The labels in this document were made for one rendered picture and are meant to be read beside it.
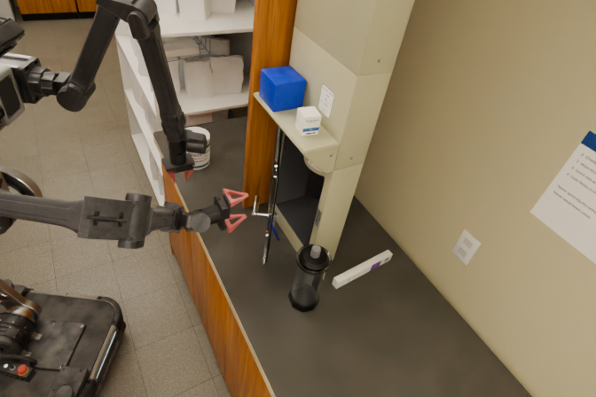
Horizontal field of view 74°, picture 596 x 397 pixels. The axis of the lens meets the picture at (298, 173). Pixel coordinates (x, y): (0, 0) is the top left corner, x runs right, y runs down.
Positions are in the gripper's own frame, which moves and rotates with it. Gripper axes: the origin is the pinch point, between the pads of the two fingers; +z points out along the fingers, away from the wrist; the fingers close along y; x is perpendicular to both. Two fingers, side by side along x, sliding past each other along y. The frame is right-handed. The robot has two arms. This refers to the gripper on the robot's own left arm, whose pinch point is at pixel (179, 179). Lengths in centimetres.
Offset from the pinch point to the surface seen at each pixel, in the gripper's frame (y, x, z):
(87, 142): -26, 191, 109
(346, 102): 33, -44, -52
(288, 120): 24, -31, -41
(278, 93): 23, -26, -47
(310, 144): 25, -43, -41
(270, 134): 31.8, -8.4, -19.1
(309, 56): 33, -24, -56
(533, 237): 75, -86, -25
